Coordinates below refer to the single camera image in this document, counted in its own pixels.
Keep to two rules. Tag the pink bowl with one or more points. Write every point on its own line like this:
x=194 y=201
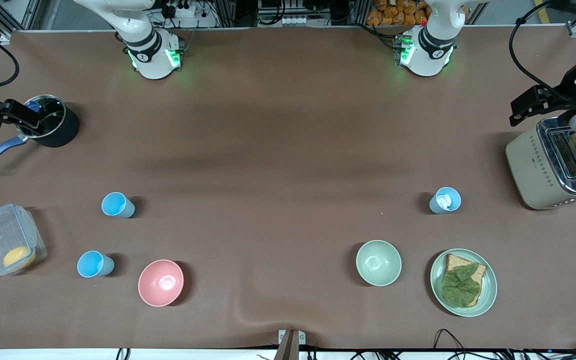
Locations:
x=161 y=283

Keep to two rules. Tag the orange snack packets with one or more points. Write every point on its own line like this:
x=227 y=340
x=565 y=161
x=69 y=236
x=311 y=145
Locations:
x=398 y=12

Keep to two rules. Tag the pale green plate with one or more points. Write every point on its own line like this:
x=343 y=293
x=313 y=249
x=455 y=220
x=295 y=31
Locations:
x=488 y=290

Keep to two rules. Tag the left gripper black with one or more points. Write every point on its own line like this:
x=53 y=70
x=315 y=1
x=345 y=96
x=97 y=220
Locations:
x=558 y=100

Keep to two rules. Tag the white power strip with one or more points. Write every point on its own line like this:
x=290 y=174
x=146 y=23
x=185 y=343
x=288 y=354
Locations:
x=298 y=21

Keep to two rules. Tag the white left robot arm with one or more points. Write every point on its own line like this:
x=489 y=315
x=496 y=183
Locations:
x=430 y=52

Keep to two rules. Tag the green lettuce leaf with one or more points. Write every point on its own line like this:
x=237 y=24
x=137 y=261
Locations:
x=460 y=287

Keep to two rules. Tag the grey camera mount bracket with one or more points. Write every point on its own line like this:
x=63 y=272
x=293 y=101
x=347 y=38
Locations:
x=290 y=342

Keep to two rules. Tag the blue cup holding tissue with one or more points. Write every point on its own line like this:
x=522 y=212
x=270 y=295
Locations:
x=438 y=205

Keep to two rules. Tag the plain blue cup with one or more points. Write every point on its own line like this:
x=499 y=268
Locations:
x=115 y=204
x=93 y=264

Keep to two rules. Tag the beige and chrome toaster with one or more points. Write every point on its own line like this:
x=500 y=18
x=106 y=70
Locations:
x=530 y=170

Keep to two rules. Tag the yellow round food piece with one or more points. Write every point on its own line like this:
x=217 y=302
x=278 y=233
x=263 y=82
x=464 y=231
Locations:
x=18 y=257

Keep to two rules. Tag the brown bread slice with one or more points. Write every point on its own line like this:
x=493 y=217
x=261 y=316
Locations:
x=479 y=274

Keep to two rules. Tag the crumpled white tissue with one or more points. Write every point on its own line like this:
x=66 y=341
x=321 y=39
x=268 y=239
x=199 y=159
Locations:
x=445 y=201

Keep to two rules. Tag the pale green bowl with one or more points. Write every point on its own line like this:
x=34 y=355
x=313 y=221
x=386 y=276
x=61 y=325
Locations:
x=378 y=263

